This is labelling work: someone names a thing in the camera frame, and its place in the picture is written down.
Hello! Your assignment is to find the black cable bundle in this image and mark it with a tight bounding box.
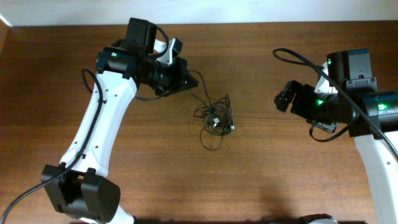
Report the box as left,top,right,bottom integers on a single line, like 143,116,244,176
186,68,236,152

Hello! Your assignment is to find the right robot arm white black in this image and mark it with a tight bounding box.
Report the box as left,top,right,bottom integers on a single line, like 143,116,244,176
272,48,397,223

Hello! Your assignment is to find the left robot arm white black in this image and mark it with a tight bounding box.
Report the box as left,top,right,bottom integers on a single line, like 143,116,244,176
41,18,198,223

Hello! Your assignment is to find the left camera black cable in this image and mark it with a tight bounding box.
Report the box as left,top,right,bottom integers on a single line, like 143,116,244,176
0,68,105,224

